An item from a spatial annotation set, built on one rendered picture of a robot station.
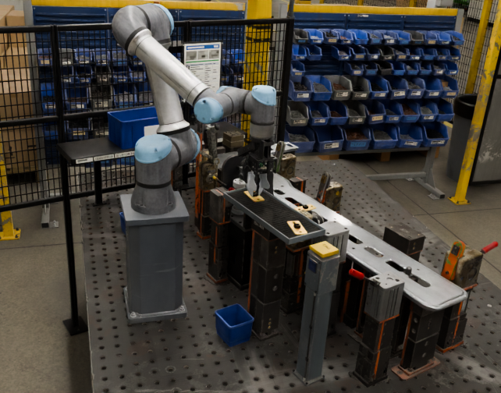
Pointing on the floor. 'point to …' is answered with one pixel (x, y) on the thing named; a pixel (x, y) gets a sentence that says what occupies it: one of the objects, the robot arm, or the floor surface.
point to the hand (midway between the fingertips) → (254, 191)
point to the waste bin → (460, 133)
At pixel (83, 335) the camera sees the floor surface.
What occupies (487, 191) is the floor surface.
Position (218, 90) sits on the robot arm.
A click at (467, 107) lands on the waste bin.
